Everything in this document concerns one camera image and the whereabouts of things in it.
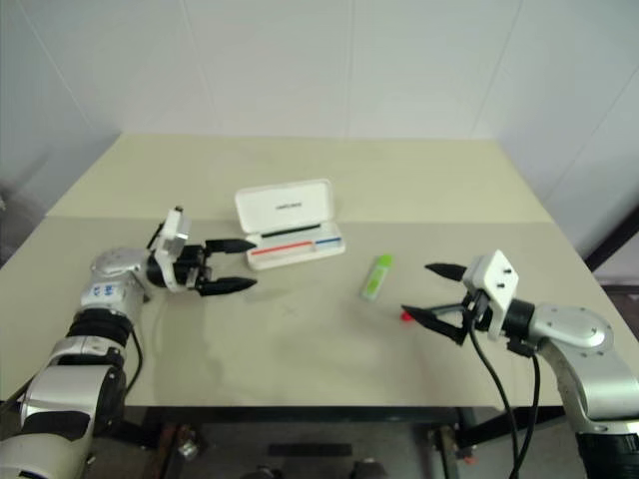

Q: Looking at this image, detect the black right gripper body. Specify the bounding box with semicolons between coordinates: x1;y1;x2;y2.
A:
462;288;494;333

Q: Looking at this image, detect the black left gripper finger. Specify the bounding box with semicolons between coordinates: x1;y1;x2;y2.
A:
203;239;258;254
197;276;260;298

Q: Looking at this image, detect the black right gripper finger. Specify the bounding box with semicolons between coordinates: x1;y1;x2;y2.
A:
399;300;474;347
423;261;468;284

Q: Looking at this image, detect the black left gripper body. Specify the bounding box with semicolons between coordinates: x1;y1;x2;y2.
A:
172;241;215;292

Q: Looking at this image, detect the white open pencil case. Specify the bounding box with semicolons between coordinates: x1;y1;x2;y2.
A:
234;178;348;272

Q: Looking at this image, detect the red pen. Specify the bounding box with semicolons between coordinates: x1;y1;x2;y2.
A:
250;240;317;257

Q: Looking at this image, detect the black pen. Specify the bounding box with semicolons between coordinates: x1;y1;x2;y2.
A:
259;224;321;238

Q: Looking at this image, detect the silver round fitting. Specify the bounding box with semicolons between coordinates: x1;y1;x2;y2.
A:
176;437;202;461

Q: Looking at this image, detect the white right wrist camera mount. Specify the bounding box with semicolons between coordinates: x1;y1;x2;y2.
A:
460;248;521;341

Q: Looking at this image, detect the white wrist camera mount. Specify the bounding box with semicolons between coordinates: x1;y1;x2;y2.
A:
460;248;521;341
147;204;194;293

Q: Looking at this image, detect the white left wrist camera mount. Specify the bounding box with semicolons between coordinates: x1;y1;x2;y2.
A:
147;204;194;293

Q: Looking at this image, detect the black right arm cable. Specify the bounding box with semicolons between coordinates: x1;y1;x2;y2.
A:
467;326;543;479

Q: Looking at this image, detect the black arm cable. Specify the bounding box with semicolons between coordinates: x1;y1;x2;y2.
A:
467;326;543;479
117;326;146;405

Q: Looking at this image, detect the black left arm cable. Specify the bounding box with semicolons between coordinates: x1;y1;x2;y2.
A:
117;326;146;405

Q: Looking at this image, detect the black table frame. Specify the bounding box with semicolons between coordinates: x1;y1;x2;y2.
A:
117;405;568;450

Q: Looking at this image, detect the dark metal frame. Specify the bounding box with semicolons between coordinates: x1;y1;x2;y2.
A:
582;198;639;274

